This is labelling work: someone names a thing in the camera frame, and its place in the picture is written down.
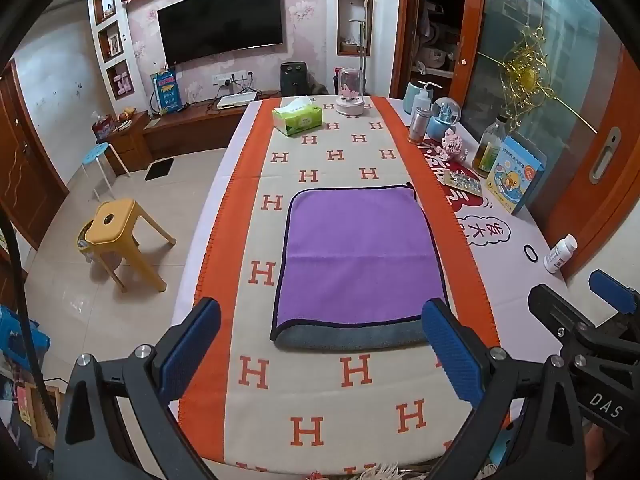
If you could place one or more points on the wooden side cabinet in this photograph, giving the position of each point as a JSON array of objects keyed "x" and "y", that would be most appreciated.
[{"x": 127, "y": 145}]

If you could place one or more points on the wooden television cabinet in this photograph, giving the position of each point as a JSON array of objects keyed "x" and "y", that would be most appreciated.
[{"x": 195, "y": 122}]

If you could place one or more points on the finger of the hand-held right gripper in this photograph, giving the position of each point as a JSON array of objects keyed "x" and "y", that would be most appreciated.
[
  {"x": 615, "y": 292},
  {"x": 552, "y": 310}
]

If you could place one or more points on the blue snow globe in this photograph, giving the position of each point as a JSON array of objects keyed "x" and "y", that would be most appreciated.
[{"x": 442, "y": 117}]

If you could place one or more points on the red snack package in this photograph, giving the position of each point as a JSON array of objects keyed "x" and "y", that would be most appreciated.
[{"x": 103, "y": 127}]

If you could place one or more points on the purple towel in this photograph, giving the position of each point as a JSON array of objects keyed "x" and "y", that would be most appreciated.
[{"x": 357, "y": 250}]

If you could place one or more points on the white pill bottle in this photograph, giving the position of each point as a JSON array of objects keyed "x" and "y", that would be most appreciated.
[{"x": 559, "y": 255}]

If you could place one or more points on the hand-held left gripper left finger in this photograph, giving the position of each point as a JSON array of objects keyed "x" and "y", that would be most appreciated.
[{"x": 192, "y": 345}]

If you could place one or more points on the blue round stool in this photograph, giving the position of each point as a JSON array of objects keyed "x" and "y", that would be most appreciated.
[{"x": 96, "y": 152}]

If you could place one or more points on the black floor mat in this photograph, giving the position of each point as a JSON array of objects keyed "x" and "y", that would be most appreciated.
[{"x": 159, "y": 169}]

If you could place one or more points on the white squeeze bottle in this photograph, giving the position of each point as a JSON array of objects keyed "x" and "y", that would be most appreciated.
[{"x": 425, "y": 102}]

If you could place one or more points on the green tissue box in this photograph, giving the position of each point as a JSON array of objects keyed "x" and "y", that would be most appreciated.
[{"x": 297, "y": 116}]

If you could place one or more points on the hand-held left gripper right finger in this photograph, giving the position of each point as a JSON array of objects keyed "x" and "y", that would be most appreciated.
[{"x": 452, "y": 347}]

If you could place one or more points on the orange framed glass door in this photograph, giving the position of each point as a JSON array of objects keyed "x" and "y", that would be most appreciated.
[{"x": 560, "y": 35}]

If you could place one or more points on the orange patterned blanket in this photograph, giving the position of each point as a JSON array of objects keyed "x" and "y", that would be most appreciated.
[{"x": 310, "y": 385}]

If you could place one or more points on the black television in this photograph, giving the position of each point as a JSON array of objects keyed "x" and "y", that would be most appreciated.
[{"x": 220, "y": 22}]

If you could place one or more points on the blue plastic device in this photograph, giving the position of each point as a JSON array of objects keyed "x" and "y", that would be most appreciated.
[{"x": 15, "y": 335}]

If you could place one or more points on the light blue canister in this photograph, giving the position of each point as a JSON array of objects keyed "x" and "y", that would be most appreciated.
[{"x": 411, "y": 97}]

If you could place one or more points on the white set-top box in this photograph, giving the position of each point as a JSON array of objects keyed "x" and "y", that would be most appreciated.
[{"x": 237, "y": 100}]

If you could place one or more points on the wall power outlet strip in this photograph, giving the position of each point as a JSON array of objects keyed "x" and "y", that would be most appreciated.
[{"x": 231, "y": 78}]

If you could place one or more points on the brown wooden door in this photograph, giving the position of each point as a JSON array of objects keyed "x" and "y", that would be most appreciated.
[{"x": 22, "y": 170}]

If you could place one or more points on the gold hanging ornament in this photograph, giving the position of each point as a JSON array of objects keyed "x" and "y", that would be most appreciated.
[{"x": 525, "y": 72}]

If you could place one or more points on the silver thermos bottle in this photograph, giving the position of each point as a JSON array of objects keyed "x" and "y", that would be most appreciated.
[{"x": 417, "y": 127}]

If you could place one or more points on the white printed tablecloth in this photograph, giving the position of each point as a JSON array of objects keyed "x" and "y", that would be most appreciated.
[{"x": 505, "y": 272}]

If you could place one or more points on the silver garment steamer pole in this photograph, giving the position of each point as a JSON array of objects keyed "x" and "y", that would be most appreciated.
[{"x": 361, "y": 45}]

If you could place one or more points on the yellow plastic stool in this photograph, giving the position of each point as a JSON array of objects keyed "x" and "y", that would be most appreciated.
[{"x": 117, "y": 225}]

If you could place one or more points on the colourful children's book box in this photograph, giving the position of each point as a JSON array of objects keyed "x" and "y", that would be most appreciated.
[{"x": 512, "y": 175}]

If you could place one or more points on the pill blister pack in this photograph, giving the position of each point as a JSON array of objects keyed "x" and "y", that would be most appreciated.
[{"x": 465, "y": 183}]

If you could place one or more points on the pink toy figure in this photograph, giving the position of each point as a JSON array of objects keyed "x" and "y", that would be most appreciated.
[{"x": 454, "y": 145}]

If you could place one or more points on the blue printed bag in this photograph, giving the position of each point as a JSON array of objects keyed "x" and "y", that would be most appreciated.
[{"x": 166, "y": 91}]

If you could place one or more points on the glass bottle yellow liquid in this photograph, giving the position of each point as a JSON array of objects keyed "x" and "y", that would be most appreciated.
[{"x": 490, "y": 152}]

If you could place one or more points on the glass dome ornament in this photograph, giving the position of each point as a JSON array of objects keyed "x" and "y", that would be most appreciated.
[{"x": 352, "y": 92}]

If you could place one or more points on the black speaker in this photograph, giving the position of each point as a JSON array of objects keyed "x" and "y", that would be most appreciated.
[{"x": 292, "y": 79}]

